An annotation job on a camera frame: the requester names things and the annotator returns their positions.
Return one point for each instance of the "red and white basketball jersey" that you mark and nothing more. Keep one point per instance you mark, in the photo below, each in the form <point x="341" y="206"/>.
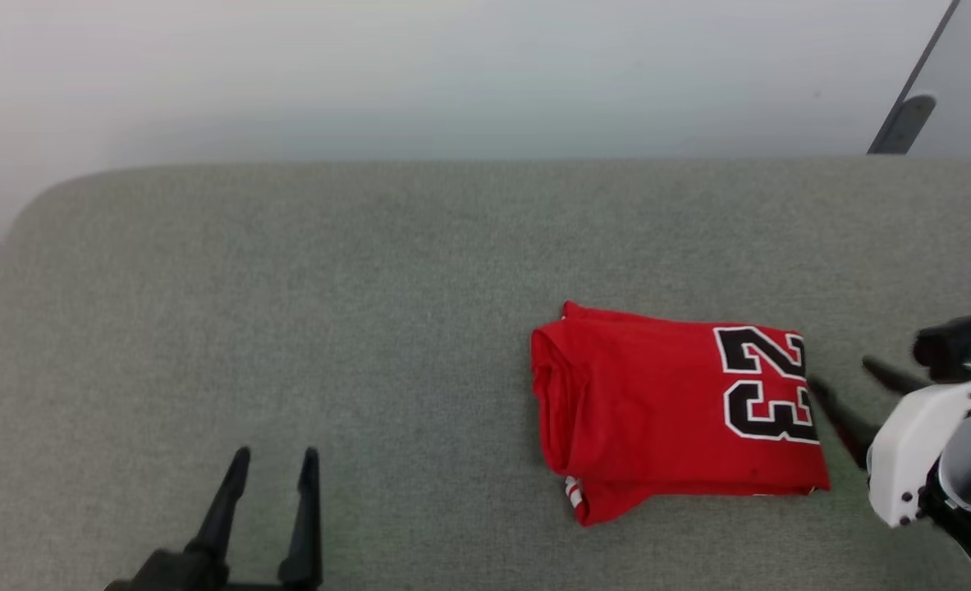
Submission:
<point x="657" y="410"/>

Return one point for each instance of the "grey metal door bracket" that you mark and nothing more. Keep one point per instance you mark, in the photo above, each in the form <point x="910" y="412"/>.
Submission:
<point x="904" y="123"/>

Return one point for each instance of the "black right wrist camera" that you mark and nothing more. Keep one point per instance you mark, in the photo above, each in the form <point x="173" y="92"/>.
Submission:
<point x="949" y="349"/>

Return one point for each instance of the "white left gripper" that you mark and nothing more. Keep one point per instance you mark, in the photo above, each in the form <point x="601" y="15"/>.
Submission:
<point x="173" y="573"/>

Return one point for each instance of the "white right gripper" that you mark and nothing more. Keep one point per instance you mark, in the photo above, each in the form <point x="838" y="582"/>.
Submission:
<point x="916" y="451"/>

